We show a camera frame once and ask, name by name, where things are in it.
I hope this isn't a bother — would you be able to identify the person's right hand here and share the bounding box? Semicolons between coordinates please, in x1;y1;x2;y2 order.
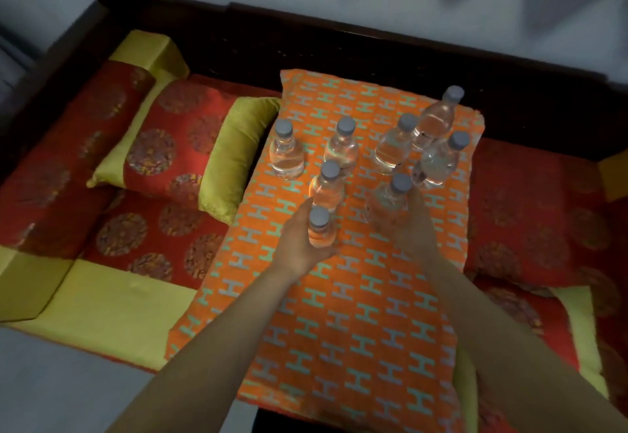
380;184;441;264

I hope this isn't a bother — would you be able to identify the person's left hand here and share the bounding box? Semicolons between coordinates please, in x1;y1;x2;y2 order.
271;197;340;282

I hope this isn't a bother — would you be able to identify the grey-capped water bottle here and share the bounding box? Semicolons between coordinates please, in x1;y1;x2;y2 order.
307;205;337;249
367;174;414;234

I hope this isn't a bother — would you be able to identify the person's right forearm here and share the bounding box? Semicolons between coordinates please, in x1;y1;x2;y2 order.
422;251;628;433

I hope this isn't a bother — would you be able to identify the person's left forearm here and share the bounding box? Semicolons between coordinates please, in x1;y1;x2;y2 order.
107;265;305;433

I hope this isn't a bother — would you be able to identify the orange patterned blanket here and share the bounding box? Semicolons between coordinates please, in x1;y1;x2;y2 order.
164;69;486;433

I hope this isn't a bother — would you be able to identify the cluster of clear plastic bottles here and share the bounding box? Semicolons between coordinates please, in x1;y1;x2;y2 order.
268;85;472;214

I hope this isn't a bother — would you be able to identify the red patterned cushion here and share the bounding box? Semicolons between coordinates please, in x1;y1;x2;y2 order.
463;137;628;297

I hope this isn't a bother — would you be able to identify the red cushion with yellow band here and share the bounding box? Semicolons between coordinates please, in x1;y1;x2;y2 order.
451;275;628;433

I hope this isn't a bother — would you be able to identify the red pillow with yellow ends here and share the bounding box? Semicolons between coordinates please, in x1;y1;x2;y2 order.
87;75;282;226

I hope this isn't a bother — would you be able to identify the red and yellow seat cushion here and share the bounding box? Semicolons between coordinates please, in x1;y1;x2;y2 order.
0;187;237;374

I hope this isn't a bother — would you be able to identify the red bolster with yellow end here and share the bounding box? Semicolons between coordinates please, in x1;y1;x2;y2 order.
0;30;190;260

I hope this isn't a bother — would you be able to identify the dark wooden sofa frame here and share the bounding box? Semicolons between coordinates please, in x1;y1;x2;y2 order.
0;0;628;184

